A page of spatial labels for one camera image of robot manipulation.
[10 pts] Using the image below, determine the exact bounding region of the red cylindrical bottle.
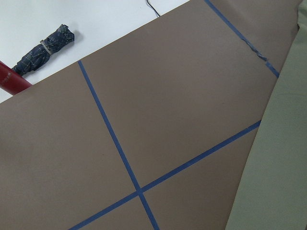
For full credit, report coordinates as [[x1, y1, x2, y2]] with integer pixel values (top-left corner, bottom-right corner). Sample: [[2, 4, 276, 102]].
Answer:
[[0, 62, 32, 95]]

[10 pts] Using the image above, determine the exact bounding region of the olive green long-sleeve shirt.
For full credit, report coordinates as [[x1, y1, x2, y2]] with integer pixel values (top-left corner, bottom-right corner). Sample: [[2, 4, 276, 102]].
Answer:
[[226, 1, 307, 230]]

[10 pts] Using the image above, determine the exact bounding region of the brown paper table cover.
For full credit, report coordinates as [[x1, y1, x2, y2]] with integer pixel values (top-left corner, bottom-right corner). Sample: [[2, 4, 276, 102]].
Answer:
[[0, 0, 300, 230]]

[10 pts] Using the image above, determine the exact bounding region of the folded navy plaid umbrella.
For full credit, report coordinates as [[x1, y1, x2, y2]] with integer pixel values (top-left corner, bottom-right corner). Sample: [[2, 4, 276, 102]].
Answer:
[[12, 24, 75, 76]]

